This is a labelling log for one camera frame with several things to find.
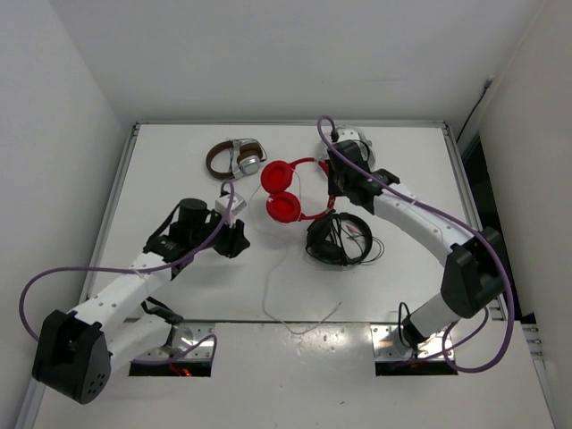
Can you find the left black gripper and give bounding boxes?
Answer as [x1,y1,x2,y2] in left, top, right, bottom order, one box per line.
[190,207,250,257]

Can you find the red headphones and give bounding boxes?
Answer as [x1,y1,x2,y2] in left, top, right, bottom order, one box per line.
[260,157,335,223]

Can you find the white headphone cable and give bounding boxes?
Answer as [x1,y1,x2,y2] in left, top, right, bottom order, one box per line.
[244,172,344,335]

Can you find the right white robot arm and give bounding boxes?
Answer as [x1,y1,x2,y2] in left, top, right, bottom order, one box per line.
[328,140,506,350]

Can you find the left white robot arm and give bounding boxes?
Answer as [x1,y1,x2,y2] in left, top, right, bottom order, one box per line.
[32,195,250,404]

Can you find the white grey headphones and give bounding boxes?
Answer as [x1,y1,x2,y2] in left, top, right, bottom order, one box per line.
[330,125,375,171]

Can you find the brown silver headphones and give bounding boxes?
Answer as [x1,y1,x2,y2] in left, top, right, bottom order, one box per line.
[205,139,268,181]

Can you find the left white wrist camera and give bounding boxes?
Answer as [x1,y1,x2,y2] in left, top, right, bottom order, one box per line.
[214,194,247,224]

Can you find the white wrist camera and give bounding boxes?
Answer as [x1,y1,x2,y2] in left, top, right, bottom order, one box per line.
[214,194,247,224]
[336,126,364,142]

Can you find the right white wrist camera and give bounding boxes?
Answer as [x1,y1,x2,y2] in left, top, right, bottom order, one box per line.
[336,126,364,142]

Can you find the black headphones with cable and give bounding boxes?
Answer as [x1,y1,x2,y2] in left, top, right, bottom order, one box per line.
[305,212,385,267]

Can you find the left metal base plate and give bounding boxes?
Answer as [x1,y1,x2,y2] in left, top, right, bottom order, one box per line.
[169,322,215,363]

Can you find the metal base plate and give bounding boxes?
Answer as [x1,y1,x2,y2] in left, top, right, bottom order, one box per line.
[370,324,453,363]
[169,322,215,363]

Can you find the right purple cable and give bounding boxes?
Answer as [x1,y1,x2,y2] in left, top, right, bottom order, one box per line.
[316,116,517,374]

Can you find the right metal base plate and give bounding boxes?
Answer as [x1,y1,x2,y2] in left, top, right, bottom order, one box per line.
[370,324,453,363]

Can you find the black wall cable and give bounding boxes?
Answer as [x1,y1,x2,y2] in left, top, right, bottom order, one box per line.
[457,77,494,139]

